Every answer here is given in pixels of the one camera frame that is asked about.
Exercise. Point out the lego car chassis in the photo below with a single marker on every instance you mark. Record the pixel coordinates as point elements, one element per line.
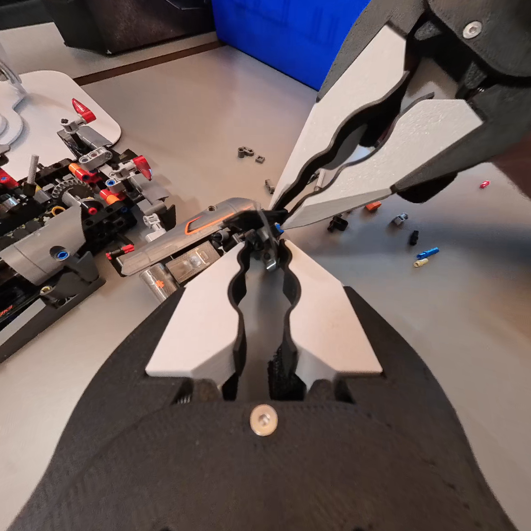
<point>41,249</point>

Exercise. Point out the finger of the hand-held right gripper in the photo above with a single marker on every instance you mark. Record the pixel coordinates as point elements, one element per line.
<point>415,145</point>
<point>352,83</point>

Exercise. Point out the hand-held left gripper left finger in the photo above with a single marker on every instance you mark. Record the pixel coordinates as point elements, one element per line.
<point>195,332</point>

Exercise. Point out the white stand base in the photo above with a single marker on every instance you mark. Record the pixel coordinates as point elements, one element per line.
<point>95,120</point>

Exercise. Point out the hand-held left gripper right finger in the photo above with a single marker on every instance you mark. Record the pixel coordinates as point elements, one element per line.
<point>336,332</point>

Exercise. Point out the scattered small lego pieces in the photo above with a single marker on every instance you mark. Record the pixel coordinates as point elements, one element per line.
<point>338,224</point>

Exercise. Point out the light grey lego connector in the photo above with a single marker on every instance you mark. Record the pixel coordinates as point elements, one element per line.
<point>152,222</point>

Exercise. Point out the grey lego assembly orange stripe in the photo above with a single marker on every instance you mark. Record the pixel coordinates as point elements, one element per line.
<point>166,249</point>

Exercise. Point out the person's right hand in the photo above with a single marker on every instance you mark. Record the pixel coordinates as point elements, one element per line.
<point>518,164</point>

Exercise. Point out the dark lego box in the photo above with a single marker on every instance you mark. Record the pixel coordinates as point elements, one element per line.
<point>124,25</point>

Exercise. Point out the blue plastic bin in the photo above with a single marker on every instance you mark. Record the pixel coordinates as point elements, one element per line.
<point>282,41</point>

